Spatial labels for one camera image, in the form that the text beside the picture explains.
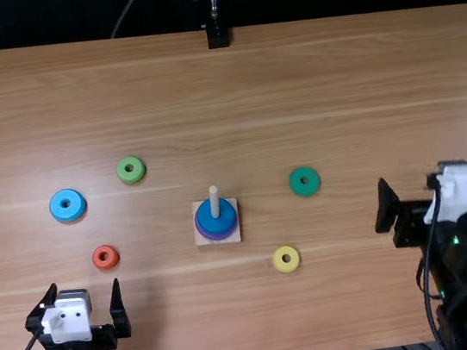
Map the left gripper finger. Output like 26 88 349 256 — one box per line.
104 277 134 341
35 282 61 312

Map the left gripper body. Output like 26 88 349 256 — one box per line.
22 299 121 350

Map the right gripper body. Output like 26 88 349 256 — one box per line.
386 197 440 250

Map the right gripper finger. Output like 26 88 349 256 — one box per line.
367 174 408 234

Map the light blue ring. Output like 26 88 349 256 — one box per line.
47 185 91 226

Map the wooden peg base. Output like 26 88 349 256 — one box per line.
187 181 245 252

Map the black clamp stand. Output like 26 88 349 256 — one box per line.
192 0 234 53

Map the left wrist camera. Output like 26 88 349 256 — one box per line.
36 287 98 348

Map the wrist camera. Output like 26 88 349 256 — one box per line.
36 287 98 348
415 160 467 227

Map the orange ring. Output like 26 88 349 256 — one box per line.
90 241 122 273

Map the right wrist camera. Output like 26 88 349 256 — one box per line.
415 160 467 227

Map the dark green ring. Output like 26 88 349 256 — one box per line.
287 164 324 200

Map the yellow ring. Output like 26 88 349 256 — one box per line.
270 242 303 277

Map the purple ring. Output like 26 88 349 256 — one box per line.
193 208 242 245

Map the dark blue ring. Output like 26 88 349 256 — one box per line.
193 194 240 235

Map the light green ring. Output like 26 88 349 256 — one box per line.
114 153 149 187

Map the grey cable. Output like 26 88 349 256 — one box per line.
103 0 165 41

